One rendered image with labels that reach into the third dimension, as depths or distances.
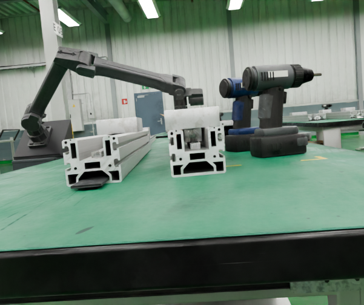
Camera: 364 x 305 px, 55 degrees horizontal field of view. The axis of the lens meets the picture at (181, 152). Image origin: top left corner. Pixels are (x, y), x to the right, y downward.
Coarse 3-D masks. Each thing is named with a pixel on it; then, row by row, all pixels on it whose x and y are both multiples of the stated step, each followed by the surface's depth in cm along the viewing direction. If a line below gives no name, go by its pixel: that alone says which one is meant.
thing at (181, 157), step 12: (168, 132) 63; (180, 132) 63; (204, 132) 70; (216, 132) 63; (180, 144) 73; (192, 144) 67; (204, 144) 73; (216, 144) 63; (180, 156) 63; (192, 156) 70; (204, 156) 65; (216, 156) 64; (180, 168) 64; (192, 168) 70; (204, 168) 69; (216, 168) 68
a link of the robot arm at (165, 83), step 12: (96, 60) 132; (84, 72) 129; (96, 72) 132; (108, 72) 133; (120, 72) 134; (132, 72) 135; (144, 72) 137; (144, 84) 139; (156, 84) 139; (168, 84) 138; (180, 84) 139
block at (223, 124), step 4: (224, 120) 131; (228, 120) 131; (232, 120) 132; (220, 124) 131; (224, 124) 131; (228, 124) 131; (232, 124) 132; (224, 128) 134; (228, 128) 134; (232, 128) 134; (224, 132) 133; (220, 136) 132; (224, 136) 132; (224, 140) 132; (224, 144) 132
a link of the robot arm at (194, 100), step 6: (180, 90) 140; (186, 90) 146; (192, 90) 146; (198, 90) 146; (180, 96) 142; (186, 96) 144; (192, 96) 145; (198, 96) 145; (192, 102) 146; (198, 102) 146
